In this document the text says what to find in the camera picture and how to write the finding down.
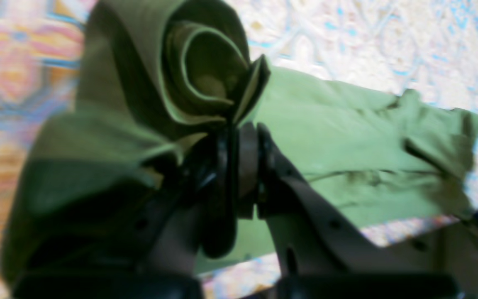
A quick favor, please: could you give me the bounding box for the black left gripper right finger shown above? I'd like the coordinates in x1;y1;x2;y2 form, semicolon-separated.
237;123;459;299

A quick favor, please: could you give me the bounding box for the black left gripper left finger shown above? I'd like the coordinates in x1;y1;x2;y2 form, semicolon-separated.
13;129;237;299

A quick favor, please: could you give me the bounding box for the olive green t-shirt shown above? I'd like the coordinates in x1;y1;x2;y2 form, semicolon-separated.
0;0;478;284

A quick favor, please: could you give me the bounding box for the patterned tile tablecloth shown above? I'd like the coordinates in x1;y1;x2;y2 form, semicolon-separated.
0;0;478;299

